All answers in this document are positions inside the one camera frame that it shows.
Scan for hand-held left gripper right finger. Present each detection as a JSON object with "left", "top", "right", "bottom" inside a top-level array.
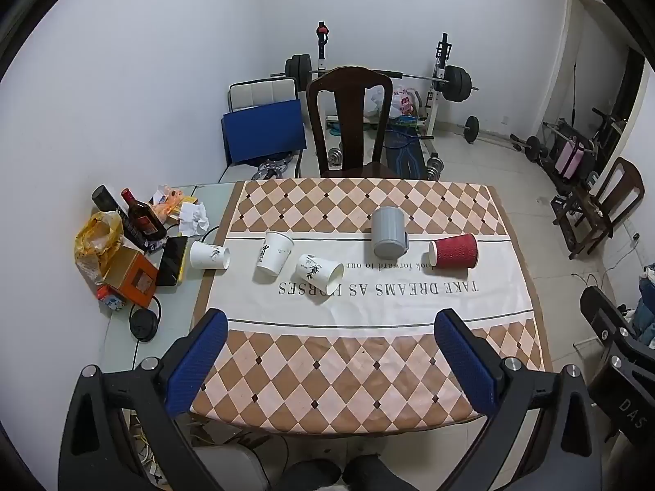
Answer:
[{"left": 434, "top": 308, "right": 605, "bottom": 491}]

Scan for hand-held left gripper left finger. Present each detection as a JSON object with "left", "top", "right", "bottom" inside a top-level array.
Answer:
[{"left": 58, "top": 308, "right": 229, "bottom": 491}]

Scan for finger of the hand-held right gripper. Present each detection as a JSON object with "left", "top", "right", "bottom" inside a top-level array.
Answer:
[{"left": 580, "top": 285, "right": 641, "bottom": 349}]

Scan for white paper cup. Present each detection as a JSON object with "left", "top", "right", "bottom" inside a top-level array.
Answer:
[
  {"left": 295, "top": 254, "right": 345, "bottom": 291},
  {"left": 255, "top": 231, "right": 296, "bottom": 277},
  {"left": 189, "top": 240, "right": 231, "bottom": 271}
]

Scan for red ribbed paper cup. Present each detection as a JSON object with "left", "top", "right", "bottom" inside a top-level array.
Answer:
[{"left": 428, "top": 233, "right": 479, "bottom": 270}]

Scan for blue cloth pile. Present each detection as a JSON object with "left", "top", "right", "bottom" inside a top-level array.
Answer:
[{"left": 637, "top": 263, "right": 655, "bottom": 349}]

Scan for orange cardboard box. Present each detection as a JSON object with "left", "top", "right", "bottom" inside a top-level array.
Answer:
[{"left": 102, "top": 245, "right": 159, "bottom": 309}]

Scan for black smartphone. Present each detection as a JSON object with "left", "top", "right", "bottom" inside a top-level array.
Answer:
[{"left": 156, "top": 235, "right": 189, "bottom": 287}]

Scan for small colourful box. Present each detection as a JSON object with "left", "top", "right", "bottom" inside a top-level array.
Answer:
[{"left": 96, "top": 286, "right": 127, "bottom": 313}]

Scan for grey chair seat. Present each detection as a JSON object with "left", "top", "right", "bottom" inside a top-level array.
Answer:
[{"left": 192, "top": 442, "right": 269, "bottom": 491}]

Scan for checked brown tablecloth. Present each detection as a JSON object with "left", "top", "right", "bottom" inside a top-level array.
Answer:
[{"left": 189, "top": 178, "right": 552, "bottom": 438}]

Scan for brown wooden chair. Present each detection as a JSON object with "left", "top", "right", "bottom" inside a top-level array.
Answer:
[{"left": 551, "top": 158, "right": 646, "bottom": 261}]

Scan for crumpled white tissue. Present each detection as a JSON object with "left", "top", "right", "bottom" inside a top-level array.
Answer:
[{"left": 176, "top": 202, "right": 210, "bottom": 237}]

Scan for dark glass bottle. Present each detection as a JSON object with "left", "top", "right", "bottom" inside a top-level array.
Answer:
[{"left": 121, "top": 188, "right": 168, "bottom": 246}]

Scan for grey mug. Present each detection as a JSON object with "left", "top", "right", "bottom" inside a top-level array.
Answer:
[{"left": 369, "top": 207, "right": 410, "bottom": 259}]

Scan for pink case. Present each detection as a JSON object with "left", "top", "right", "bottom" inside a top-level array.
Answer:
[{"left": 555, "top": 138, "right": 589, "bottom": 177}]

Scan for yellow plastic bag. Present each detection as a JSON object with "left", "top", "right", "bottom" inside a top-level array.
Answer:
[{"left": 74, "top": 211, "right": 125, "bottom": 284}]

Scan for orange snack packet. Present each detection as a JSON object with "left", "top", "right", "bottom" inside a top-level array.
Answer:
[{"left": 149, "top": 184, "right": 200, "bottom": 223}]

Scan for person's legs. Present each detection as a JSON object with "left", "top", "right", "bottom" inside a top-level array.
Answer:
[{"left": 279, "top": 453, "right": 410, "bottom": 491}]

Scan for black tall box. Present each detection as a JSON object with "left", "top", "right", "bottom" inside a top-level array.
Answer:
[{"left": 91, "top": 185, "right": 129, "bottom": 221}]

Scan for small black barbell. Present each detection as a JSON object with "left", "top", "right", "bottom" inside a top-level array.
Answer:
[{"left": 463, "top": 116, "right": 551, "bottom": 162}]

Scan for blue board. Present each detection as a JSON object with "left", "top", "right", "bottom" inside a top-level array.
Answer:
[{"left": 221, "top": 99, "right": 308, "bottom": 169}]

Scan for dark wooden chair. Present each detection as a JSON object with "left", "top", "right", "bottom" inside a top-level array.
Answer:
[{"left": 306, "top": 66, "right": 394, "bottom": 180}]

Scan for white plastic bag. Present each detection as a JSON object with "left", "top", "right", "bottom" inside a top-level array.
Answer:
[{"left": 369, "top": 86, "right": 418, "bottom": 119}]

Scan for black barbell on rack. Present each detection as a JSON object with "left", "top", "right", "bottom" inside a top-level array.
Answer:
[{"left": 284, "top": 54, "right": 479, "bottom": 102}]

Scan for white padded chair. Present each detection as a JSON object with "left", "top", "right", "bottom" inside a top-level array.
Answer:
[{"left": 228, "top": 78, "right": 298, "bottom": 113}]

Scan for white weight rack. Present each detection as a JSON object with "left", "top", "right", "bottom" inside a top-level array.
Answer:
[{"left": 312, "top": 21, "right": 454, "bottom": 139}]

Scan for black coiled cable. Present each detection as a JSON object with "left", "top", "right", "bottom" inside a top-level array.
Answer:
[{"left": 128, "top": 294, "right": 163, "bottom": 342}]

